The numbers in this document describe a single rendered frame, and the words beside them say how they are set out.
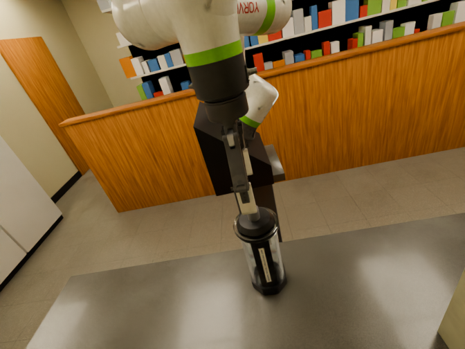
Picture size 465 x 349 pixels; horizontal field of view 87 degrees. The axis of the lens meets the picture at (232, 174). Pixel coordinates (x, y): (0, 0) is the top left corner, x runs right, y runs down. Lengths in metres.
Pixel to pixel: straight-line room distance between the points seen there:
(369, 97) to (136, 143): 2.22
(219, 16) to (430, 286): 0.73
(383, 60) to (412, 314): 2.12
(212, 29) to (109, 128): 2.31
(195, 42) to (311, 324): 0.63
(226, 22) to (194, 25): 0.04
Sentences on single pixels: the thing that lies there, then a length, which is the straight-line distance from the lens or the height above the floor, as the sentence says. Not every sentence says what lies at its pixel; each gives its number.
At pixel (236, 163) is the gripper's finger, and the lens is 0.40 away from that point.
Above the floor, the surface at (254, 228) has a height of 1.18.
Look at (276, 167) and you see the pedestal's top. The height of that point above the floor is 0.94.
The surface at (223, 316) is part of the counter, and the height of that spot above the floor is 0.94.
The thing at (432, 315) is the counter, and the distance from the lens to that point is 0.76.
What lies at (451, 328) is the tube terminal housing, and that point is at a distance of 0.68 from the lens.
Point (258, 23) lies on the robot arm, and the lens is 0.71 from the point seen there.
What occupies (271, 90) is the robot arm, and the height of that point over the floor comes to 1.29.
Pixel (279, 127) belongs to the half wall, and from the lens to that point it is 2.41.
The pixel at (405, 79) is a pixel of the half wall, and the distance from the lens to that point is 2.70.
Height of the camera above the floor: 1.57
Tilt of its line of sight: 31 degrees down
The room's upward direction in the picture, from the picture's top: 15 degrees counter-clockwise
